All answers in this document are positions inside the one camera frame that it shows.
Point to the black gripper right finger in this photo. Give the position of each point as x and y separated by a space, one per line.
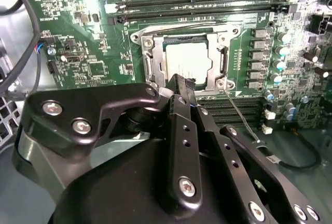
230 156

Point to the metal socket cover frame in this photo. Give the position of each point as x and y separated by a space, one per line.
214 60

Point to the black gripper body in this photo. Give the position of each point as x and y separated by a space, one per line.
116 187

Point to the thin metal locking lever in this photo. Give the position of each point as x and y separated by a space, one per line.
244 118
192 25

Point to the silver square CPU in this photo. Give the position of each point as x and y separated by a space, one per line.
186 55

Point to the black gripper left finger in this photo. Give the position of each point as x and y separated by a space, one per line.
116 97

